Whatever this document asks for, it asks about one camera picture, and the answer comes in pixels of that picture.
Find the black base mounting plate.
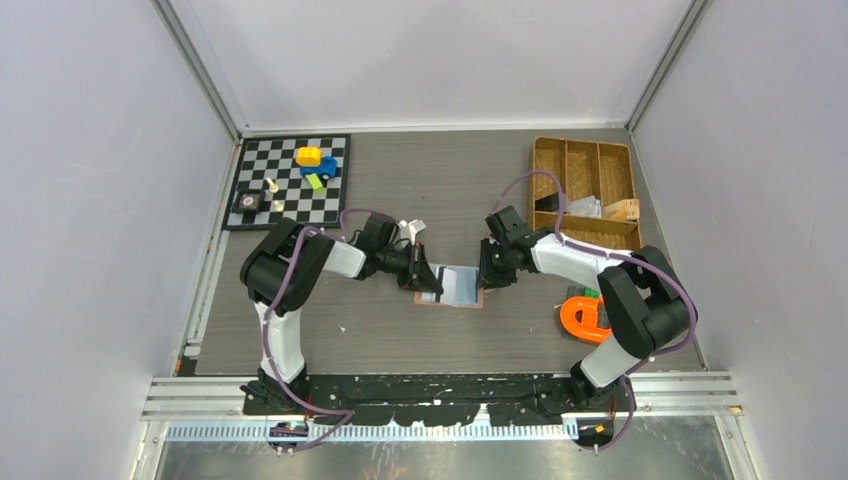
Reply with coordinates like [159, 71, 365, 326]
[240, 373, 630, 427]

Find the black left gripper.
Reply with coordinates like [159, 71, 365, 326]
[377, 241, 443, 295]

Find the black white chessboard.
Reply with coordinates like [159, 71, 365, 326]
[222, 134, 352, 231]

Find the grey card with stripe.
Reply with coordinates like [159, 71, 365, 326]
[566, 195, 603, 218]

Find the blue toy car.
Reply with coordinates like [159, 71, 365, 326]
[300, 156, 338, 182]

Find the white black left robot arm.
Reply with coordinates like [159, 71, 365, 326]
[239, 212, 443, 414]

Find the aluminium frame rail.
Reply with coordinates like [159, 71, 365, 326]
[141, 372, 742, 443]

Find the green lego brick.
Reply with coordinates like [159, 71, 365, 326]
[584, 287, 601, 299]

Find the yellow toy block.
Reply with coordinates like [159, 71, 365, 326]
[294, 146, 323, 168]

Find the green toy block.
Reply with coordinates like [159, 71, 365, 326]
[306, 174, 327, 193]

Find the pink leather card holder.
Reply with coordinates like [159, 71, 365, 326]
[413, 264, 484, 309]

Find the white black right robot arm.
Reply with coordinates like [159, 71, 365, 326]
[478, 206, 698, 411]

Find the white chess pawn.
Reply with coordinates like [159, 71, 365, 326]
[265, 177, 280, 193]

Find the orange horseshoe toy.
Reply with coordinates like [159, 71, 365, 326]
[559, 296, 612, 345]

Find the woven bamboo organizer tray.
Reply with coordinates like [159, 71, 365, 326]
[527, 137, 642, 250]

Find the tan card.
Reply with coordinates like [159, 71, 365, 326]
[603, 198, 640, 221]

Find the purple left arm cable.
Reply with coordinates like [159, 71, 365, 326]
[261, 208, 402, 454]

